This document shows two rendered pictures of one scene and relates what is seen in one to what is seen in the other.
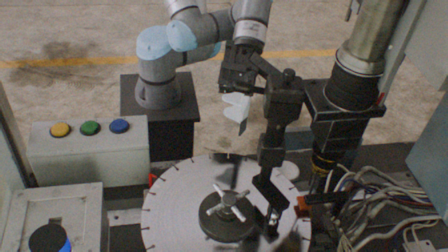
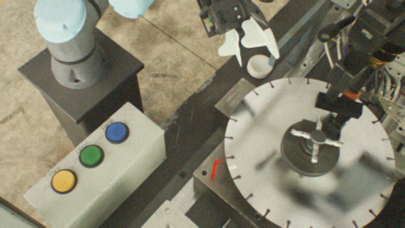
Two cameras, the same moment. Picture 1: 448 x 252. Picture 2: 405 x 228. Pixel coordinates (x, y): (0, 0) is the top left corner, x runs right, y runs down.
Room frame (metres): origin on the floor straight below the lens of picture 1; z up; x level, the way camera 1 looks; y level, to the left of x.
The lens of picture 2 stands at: (0.36, 0.33, 1.60)
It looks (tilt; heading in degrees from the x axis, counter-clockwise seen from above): 61 degrees down; 321
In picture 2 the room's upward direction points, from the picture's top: 5 degrees clockwise
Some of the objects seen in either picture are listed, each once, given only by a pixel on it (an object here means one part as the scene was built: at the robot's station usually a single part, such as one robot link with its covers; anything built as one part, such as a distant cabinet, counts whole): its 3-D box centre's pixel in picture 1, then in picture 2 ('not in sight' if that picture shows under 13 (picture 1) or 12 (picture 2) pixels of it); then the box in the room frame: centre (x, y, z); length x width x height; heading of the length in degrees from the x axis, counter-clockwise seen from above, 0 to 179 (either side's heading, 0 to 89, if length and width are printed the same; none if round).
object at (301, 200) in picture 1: (320, 206); (357, 86); (0.50, -0.21, 0.95); 0.10 x 0.03 x 0.07; 104
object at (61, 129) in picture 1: (60, 131); (64, 181); (0.68, 0.39, 0.90); 0.04 x 0.04 x 0.02
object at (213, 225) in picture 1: (227, 211); (311, 145); (0.46, -0.03, 0.96); 0.11 x 0.11 x 0.03
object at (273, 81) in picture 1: (278, 121); (364, 45); (0.50, -0.09, 1.17); 0.06 x 0.05 x 0.20; 95
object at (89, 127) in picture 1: (90, 129); (92, 156); (0.70, 0.33, 0.90); 0.04 x 0.04 x 0.02
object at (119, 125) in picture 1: (119, 127); (117, 133); (0.72, 0.26, 0.90); 0.04 x 0.04 x 0.02
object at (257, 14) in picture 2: (248, 87); (252, 17); (0.69, -0.04, 1.09); 0.09 x 0.02 x 0.05; 175
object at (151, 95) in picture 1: (157, 83); (76, 55); (1.03, 0.23, 0.80); 0.15 x 0.15 x 0.10
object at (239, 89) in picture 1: (257, 95); (347, 32); (0.52, -0.05, 1.21); 0.08 x 0.06 x 0.03; 104
